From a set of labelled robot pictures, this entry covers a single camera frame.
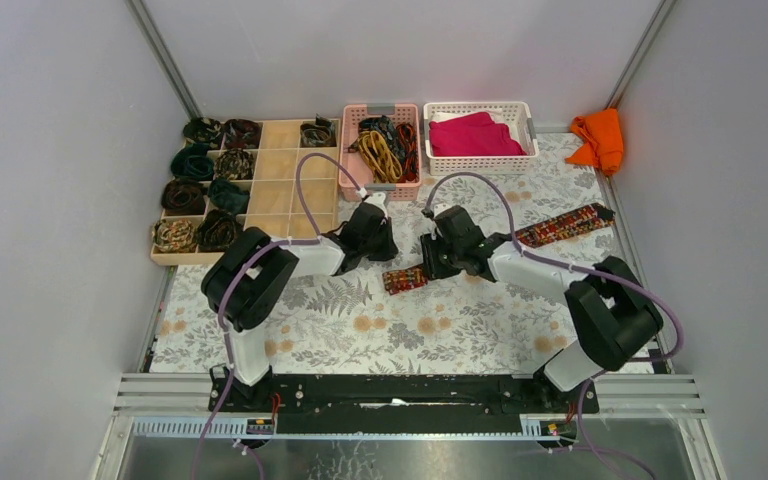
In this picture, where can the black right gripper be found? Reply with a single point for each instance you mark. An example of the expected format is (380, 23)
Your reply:
(429, 245)

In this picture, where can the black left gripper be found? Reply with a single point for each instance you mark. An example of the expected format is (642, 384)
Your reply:
(376, 240)

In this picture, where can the red checkered patterned tie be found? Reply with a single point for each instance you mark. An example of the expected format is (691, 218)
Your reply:
(568, 225)

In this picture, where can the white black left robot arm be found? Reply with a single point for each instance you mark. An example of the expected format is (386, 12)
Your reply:
(245, 284)

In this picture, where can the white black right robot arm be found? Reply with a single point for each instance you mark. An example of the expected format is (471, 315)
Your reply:
(611, 316)

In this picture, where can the yellow patterned tie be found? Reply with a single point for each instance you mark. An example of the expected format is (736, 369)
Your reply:
(373, 149)

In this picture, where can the pink plastic basket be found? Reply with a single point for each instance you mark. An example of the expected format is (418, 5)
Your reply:
(357, 173)

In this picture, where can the white floral table mat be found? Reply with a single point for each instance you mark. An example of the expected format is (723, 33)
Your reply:
(461, 325)

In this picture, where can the wooden compartment tray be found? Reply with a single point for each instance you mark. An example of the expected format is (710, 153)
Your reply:
(293, 191)

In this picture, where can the orange black tie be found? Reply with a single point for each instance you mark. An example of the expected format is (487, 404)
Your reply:
(408, 139)

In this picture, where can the rolled grey striped tie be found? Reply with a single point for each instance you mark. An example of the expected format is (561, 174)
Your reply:
(320, 132)

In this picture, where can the dark teal patterned tie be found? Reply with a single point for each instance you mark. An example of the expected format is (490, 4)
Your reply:
(382, 124)

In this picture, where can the magenta folded cloth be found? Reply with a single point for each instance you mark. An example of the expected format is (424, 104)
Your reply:
(473, 135)

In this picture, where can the white plastic basket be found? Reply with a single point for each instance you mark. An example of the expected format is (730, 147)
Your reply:
(516, 114)

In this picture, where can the rolled dark green tie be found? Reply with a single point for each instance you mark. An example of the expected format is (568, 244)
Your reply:
(228, 196)

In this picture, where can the rolled black brown tie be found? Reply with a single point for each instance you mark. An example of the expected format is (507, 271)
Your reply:
(218, 231)

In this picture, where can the rolled brown dotted tie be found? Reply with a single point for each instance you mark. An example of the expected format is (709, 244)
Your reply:
(235, 164)

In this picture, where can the rolled dark red tie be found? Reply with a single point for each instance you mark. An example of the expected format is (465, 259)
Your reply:
(241, 134)

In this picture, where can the orange cloth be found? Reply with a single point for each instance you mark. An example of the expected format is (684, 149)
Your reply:
(603, 145)

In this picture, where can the rolled teal tie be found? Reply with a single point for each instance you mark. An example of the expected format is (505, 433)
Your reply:
(192, 163)

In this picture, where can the rolled dark brown tie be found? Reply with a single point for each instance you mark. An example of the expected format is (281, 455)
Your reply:
(183, 197)

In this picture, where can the rolled camouflage tie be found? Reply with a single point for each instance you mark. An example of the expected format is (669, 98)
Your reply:
(204, 130)

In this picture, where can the rolled tan patterned tie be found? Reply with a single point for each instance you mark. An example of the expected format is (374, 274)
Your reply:
(174, 236)

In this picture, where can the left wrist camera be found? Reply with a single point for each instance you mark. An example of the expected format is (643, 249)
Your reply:
(378, 199)

